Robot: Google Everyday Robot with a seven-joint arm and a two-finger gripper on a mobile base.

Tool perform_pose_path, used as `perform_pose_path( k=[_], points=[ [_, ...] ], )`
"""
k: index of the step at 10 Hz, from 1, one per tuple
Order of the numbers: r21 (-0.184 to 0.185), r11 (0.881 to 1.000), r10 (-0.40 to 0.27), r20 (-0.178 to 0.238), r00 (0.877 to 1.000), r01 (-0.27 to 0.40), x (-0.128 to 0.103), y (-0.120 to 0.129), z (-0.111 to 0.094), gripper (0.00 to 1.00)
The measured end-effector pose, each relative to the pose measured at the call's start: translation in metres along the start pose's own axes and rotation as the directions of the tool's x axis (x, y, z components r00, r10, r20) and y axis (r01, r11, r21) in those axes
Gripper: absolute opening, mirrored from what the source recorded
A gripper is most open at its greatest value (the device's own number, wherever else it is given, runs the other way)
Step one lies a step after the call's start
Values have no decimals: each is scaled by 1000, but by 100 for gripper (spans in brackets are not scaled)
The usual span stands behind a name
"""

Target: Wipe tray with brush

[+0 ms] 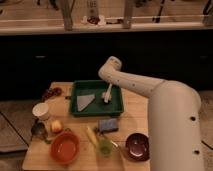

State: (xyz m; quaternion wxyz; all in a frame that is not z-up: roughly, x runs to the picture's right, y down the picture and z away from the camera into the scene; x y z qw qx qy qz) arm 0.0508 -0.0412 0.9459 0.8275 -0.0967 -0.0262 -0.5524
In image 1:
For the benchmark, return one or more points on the green glass cup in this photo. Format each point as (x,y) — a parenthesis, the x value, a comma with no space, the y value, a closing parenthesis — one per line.
(104,148)

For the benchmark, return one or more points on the grey triangular cloth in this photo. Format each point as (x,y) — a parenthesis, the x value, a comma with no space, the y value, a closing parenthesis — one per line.
(84,100)

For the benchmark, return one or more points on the blue sponge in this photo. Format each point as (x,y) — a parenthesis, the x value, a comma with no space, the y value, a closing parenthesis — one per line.
(108,125)

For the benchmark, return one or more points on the white handled brush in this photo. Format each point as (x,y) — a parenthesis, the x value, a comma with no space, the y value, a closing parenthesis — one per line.
(106,96)

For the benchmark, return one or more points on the wooden board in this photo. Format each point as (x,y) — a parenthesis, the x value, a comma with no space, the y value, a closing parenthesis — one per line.
(132,120)

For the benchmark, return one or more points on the dark purple bowl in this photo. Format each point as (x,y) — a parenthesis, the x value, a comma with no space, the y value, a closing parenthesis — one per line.
(137,146)

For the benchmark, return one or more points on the orange bowl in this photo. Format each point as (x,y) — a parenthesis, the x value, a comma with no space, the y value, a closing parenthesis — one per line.
(64,148)

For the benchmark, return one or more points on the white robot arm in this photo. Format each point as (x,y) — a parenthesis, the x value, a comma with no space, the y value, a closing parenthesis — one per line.
(173,117)

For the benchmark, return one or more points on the green plastic tray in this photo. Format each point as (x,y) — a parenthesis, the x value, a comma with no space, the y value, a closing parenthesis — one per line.
(97,107)

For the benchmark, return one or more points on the metal measuring cup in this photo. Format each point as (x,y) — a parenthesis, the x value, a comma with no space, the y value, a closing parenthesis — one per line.
(38,129)

